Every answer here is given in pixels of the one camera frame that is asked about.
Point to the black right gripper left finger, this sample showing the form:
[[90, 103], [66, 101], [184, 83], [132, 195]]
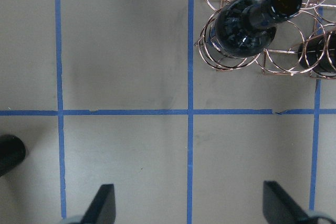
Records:
[[102, 208]]

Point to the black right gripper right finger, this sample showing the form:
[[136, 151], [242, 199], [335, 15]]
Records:
[[280, 208]]

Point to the dark wine bottle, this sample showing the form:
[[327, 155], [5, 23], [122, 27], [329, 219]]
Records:
[[13, 152]]

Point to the dark wine bottle left end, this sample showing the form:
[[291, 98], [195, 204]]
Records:
[[316, 47]]

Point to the dark wine bottle end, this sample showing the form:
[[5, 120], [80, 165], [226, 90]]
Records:
[[316, 47], [243, 28]]

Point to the dark wine bottle right end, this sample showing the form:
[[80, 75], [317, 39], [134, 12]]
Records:
[[243, 28]]

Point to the copper wire bottle basket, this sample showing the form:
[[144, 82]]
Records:
[[281, 36]]

